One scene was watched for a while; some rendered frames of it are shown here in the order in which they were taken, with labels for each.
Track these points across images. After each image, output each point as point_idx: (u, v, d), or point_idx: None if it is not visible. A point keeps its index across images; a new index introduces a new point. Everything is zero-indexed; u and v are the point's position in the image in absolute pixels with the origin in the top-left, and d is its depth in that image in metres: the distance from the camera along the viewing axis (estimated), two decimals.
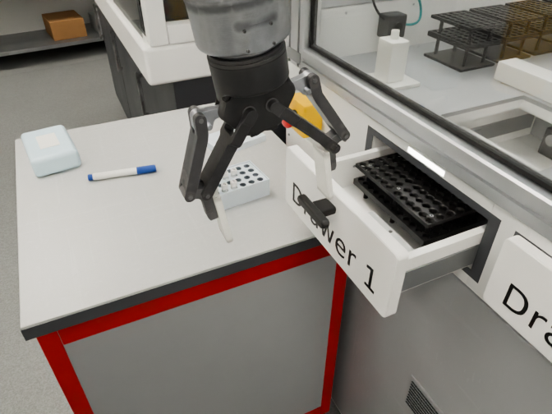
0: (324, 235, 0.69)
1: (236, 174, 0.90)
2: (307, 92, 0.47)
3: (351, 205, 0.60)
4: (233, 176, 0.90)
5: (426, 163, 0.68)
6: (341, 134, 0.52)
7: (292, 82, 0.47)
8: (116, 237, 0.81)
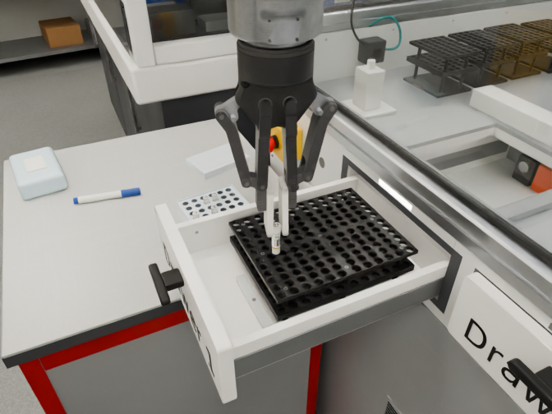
0: (184, 303, 0.65)
1: (217, 199, 0.92)
2: (319, 112, 0.48)
3: (192, 282, 0.56)
4: (214, 200, 0.92)
5: (395, 195, 0.70)
6: (306, 172, 0.52)
7: (316, 94, 0.47)
8: (98, 264, 0.83)
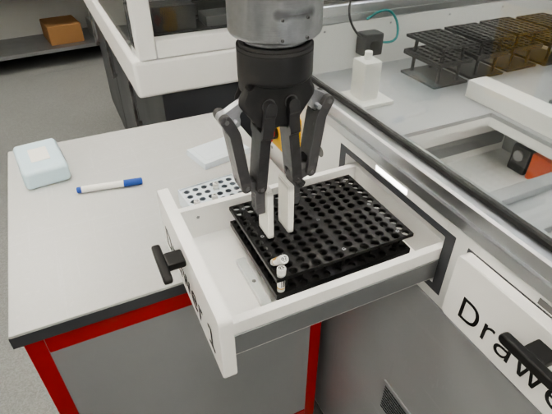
0: (186, 284, 0.67)
1: (218, 187, 0.94)
2: (318, 106, 0.49)
3: (194, 261, 0.58)
4: (215, 189, 0.94)
5: (392, 181, 0.72)
6: (310, 167, 0.53)
7: (313, 89, 0.48)
8: (102, 250, 0.85)
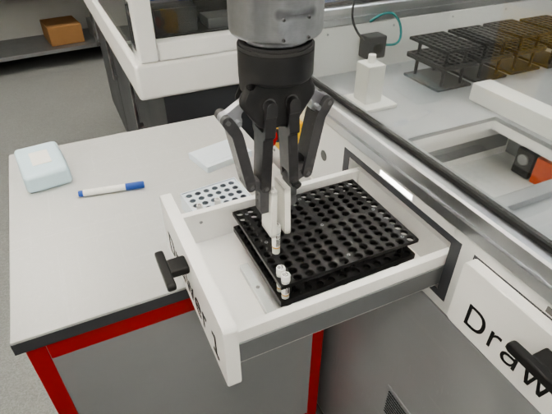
0: (189, 291, 0.66)
1: (278, 228, 0.58)
2: (318, 107, 0.49)
3: (198, 268, 0.58)
4: (280, 232, 0.58)
5: (396, 186, 0.71)
6: (306, 167, 0.53)
7: (314, 89, 0.48)
8: (103, 255, 0.84)
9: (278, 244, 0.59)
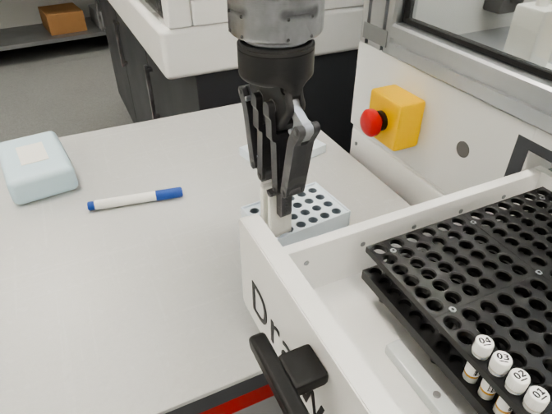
0: (306, 401, 0.35)
1: (507, 365, 0.31)
2: (288, 129, 0.45)
3: (362, 387, 0.26)
4: (505, 374, 0.30)
5: None
6: (282, 186, 0.50)
7: (294, 111, 0.44)
8: (131, 305, 0.53)
9: (492, 389, 0.31)
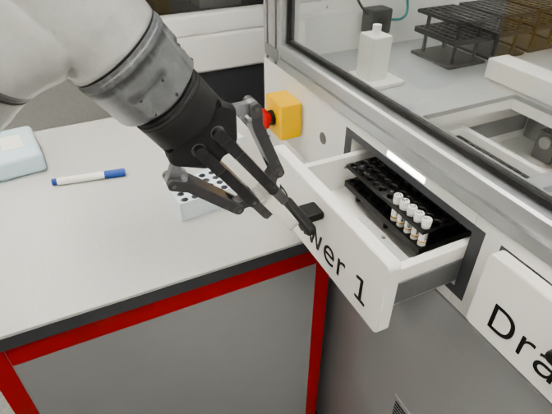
0: (312, 241, 0.64)
1: None
2: (247, 120, 0.46)
3: (340, 210, 0.55)
4: (414, 215, 0.59)
5: (407, 168, 0.62)
6: (275, 170, 0.51)
7: (234, 107, 0.45)
8: (75, 248, 0.75)
9: (409, 225, 0.60)
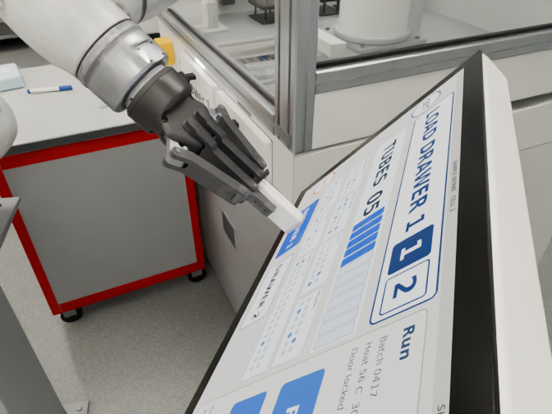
0: (195, 96, 1.28)
1: None
2: (218, 113, 0.56)
3: (200, 71, 1.20)
4: None
5: (200, 64, 1.22)
6: (258, 159, 0.56)
7: (204, 108, 0.56)
8: (38, 118, 1.36)
9: None
